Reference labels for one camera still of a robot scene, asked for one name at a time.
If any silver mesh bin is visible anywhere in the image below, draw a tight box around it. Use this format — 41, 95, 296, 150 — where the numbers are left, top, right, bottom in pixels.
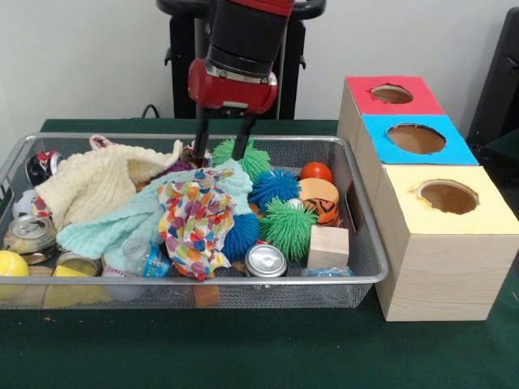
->
0, 132, 392, 311

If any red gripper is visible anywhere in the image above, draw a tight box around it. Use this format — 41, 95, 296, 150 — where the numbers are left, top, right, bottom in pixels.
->
187, 58, 280, 162

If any colourful dotted cloth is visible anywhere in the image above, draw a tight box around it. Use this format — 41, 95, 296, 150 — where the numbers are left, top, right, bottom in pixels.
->
157, 168, 237, 283

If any blue puffer ball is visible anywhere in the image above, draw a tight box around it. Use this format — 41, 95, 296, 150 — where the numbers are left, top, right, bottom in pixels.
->
247, 169, 302, 212

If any plain wooden block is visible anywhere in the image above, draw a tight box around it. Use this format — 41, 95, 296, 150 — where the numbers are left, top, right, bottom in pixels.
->
307, 224, 350, 269

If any wooden box with three holes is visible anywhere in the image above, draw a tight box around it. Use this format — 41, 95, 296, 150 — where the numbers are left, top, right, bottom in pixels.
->
337, 75, 519, 323

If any small soccer ball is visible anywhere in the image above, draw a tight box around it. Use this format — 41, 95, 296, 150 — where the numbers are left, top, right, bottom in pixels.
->
11, 189, 38, 220

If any yellow ball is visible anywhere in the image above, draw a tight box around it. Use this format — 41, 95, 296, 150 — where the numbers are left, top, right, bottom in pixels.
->
0, 250, 30, 301

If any dark green table cloth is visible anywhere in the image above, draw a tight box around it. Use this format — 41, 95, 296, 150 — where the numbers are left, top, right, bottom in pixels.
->
480, 131, 519, 195
0, 118, 519, 389

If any green puffer ball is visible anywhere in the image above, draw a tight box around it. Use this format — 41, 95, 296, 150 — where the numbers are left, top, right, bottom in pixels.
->
259, 197, 320, 261
212, 137, 272, 183

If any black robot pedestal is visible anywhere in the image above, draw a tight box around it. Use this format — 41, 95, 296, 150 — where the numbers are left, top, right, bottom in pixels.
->
156, 0, 328, 121

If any black upright panel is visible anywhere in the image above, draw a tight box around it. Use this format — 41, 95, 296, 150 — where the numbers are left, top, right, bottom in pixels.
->
465, 6, 519, 141

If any mint green waffle cloth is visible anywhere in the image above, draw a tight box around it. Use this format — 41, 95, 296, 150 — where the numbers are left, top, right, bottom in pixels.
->
56, 159, 255, 271

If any cream waffle cloth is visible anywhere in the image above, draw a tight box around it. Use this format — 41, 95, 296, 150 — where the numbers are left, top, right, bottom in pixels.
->
34, 139, 184, 232

